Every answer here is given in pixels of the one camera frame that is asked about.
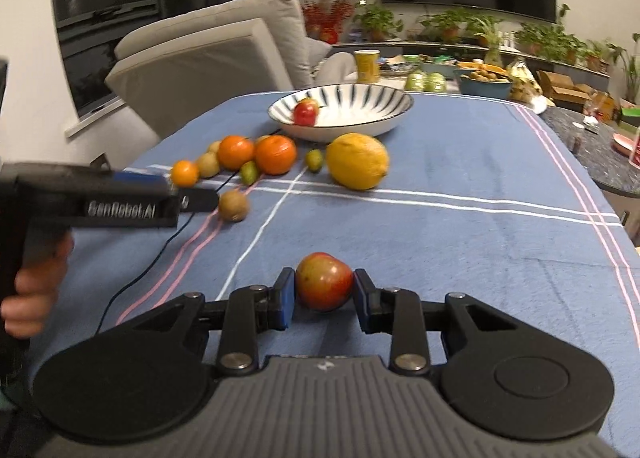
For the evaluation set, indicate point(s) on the dark marble table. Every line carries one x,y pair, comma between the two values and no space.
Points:
590,158

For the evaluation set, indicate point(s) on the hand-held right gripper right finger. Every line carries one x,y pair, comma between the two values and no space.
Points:
361,305

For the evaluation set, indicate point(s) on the small orange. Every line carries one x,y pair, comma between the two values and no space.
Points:
185,174

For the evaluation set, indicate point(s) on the pink plate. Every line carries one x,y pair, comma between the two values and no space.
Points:
625,144

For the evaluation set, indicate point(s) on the bunch of bananas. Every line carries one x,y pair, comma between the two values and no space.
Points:
525,83

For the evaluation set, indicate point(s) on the green lidded container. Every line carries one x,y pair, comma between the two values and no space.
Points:
411,58

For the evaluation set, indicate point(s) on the beige sofa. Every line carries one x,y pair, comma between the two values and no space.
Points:
200,63

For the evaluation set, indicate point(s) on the blue checked tablecloth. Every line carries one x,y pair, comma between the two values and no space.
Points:
450,238

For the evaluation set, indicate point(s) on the cardboard box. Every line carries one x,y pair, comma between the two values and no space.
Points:
562,87

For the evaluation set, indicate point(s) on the yellow basket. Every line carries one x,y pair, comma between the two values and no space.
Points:
475,65

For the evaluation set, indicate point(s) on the blue bowl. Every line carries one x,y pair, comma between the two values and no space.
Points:
484,86

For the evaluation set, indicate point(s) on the red flower plant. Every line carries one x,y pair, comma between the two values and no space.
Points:
327,13

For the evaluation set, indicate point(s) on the tall leafy plant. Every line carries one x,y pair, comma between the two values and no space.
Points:
627,63

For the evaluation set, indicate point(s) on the pack of green apples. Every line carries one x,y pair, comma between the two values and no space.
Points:
425,82

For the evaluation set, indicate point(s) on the pile of longans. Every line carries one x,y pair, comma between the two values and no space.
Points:
482,73

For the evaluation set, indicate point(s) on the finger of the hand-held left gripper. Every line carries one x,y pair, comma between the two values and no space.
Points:
142,179
197,200

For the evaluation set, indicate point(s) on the white plate with blue leaves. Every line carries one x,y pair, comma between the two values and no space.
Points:
350,115

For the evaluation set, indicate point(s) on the grey television console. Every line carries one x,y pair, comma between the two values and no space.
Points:
430,49

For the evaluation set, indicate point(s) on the red apple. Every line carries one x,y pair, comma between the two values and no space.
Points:
324,282
306,113

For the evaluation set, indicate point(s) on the green box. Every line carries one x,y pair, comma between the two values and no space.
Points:
631,116

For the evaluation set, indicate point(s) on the yellow can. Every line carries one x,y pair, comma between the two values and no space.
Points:
367,66

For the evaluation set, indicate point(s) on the person's left hand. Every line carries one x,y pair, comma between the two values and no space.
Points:
35,300

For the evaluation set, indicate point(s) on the large yellow lemon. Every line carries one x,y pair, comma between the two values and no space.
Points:
357,161

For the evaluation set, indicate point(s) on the small green fruit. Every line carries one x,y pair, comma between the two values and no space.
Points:
314,159
248,173

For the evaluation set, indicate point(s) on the spider plant in glass vase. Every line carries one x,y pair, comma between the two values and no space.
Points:
492,50

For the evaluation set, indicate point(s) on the potted green plant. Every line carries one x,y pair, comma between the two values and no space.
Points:
597,55
570,45
477,29
442,23
377,20
535,38

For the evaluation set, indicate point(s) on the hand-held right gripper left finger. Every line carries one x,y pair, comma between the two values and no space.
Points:
285,303

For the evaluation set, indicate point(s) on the teal dish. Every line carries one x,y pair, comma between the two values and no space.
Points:
439,68

